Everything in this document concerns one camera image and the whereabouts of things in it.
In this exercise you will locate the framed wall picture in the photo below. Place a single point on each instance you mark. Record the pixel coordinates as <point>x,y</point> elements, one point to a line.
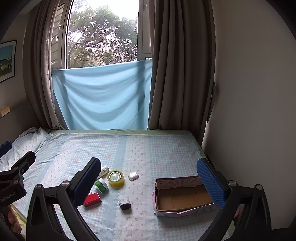
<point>7,60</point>

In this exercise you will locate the yellow tape roll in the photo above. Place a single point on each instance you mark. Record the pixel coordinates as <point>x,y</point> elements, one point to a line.
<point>116,178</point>

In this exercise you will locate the checkered floral bed cover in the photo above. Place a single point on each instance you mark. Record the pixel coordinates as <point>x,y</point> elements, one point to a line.
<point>130,164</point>

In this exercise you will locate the open cardboard box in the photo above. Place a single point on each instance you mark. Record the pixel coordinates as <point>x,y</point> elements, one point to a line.
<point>180,196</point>

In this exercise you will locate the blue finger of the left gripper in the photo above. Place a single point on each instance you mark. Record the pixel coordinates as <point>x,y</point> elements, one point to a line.
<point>5,147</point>
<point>24,163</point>

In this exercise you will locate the small dark jar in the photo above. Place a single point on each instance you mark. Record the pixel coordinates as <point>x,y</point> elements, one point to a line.
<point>124,203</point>

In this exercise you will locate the window with trees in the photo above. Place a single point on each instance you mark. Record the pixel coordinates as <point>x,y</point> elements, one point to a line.
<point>96,33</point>

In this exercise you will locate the red small box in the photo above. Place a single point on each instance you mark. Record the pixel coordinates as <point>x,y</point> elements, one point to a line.
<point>91,199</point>

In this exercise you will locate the white pill bottle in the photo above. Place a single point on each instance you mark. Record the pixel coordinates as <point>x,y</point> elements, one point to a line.
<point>103,172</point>

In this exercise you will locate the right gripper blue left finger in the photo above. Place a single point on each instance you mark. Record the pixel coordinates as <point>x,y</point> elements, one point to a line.
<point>42,220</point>

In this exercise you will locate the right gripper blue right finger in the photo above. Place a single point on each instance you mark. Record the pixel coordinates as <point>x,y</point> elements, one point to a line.
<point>254,222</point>

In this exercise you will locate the green jar white lid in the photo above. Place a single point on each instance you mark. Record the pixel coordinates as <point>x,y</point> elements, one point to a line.
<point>101,185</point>

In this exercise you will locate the person's left hand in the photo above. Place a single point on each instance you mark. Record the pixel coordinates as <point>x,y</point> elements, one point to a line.
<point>12,218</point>

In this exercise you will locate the white earbuds case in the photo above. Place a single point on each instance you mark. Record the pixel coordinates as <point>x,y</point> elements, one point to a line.
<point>133,176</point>

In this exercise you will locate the brown left curtain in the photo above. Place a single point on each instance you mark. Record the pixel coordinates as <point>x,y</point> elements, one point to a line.
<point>37,76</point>

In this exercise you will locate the light blue hanging sheet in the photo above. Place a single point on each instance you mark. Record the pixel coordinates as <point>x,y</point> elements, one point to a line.
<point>105,97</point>

